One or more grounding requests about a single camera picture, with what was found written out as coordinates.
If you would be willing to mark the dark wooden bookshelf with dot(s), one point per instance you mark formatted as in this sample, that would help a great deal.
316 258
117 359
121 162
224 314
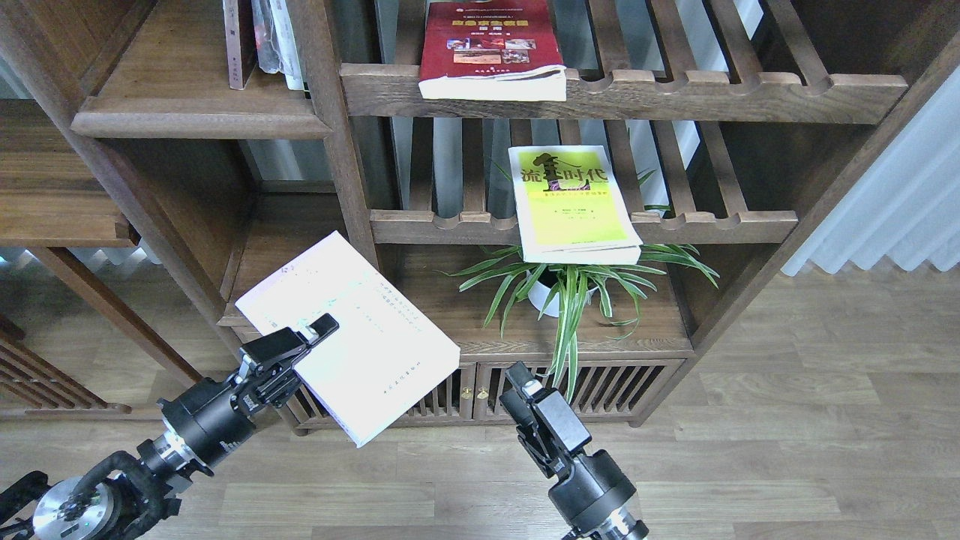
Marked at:
758 136

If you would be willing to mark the plastic wrapped book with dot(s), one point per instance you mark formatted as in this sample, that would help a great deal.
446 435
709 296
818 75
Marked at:
265 34

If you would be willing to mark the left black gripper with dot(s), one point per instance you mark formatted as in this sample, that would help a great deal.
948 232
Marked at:
212 419

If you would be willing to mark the brown upright book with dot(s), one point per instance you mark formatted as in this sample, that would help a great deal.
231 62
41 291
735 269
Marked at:
241 54

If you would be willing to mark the red cover book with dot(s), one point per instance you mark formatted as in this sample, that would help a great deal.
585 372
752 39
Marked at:
491 51

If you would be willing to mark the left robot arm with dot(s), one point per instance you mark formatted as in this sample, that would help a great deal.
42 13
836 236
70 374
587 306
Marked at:
122 496

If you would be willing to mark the green spider plant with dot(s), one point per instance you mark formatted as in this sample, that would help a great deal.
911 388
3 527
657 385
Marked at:
620 288

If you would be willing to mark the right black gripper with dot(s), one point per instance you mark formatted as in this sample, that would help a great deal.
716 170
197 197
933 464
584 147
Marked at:
591 492

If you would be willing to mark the white lavender book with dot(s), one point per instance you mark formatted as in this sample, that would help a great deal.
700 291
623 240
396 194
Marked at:
385 356

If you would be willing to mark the white upright book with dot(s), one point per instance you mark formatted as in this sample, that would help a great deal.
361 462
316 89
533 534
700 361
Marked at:
287 46

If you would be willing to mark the yellow green book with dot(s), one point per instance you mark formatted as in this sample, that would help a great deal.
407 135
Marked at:
569 207

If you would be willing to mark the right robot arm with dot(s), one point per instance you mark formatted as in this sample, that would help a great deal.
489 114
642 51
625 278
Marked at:
591 491

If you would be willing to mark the white curtain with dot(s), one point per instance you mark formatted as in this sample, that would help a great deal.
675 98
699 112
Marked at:
905 208

